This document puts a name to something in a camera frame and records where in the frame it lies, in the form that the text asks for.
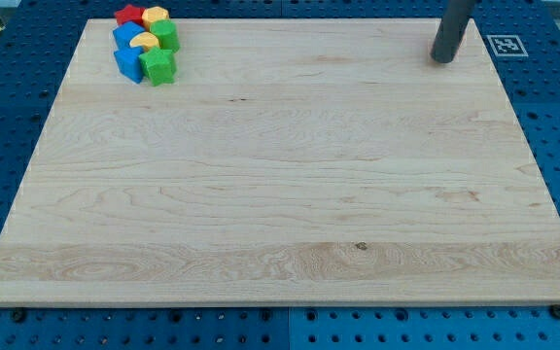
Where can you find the green star block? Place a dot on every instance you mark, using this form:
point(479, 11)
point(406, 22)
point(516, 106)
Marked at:
point(159, 66)

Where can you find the white fiducial marker tag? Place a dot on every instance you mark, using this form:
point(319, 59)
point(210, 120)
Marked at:
point(507, 45)

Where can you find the red star block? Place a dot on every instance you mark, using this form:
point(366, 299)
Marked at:
point(130, 13)

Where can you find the blue upper block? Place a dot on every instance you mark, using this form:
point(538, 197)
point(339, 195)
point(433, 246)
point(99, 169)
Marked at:
point(124, 33)

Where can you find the green cylinder block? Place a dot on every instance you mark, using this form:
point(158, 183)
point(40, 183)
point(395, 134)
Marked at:
point(167, 34)

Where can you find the black left bolt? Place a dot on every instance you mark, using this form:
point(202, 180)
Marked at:
point(18, 315)

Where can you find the blue lower block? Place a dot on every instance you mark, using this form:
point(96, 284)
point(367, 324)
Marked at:
point(129, 64)

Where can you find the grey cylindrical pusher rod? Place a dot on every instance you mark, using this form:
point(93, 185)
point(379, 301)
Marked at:
point(451, 30)

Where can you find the black right bolt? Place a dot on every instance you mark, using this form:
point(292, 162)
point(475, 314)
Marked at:
point(554, 311)

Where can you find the yellow half-moon block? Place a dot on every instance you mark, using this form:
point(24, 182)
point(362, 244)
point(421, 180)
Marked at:
point(145, 40)

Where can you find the blue block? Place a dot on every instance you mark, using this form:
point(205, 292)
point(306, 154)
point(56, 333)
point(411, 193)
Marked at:
point(124, 33)
point(129, 64)

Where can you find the yellow hexagon block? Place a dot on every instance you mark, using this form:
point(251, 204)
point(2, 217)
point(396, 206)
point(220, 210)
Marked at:
point(152, 15)

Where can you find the black bolt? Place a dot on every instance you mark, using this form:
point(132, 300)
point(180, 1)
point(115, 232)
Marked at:
point(554, 311)
point(18, 315)

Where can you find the wooden board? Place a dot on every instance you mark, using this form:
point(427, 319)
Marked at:
point(293, 162)

